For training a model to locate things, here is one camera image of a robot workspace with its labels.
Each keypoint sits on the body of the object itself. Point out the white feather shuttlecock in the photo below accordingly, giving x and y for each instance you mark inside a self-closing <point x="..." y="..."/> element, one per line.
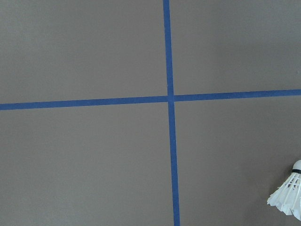
<point x="287" y="197"/>

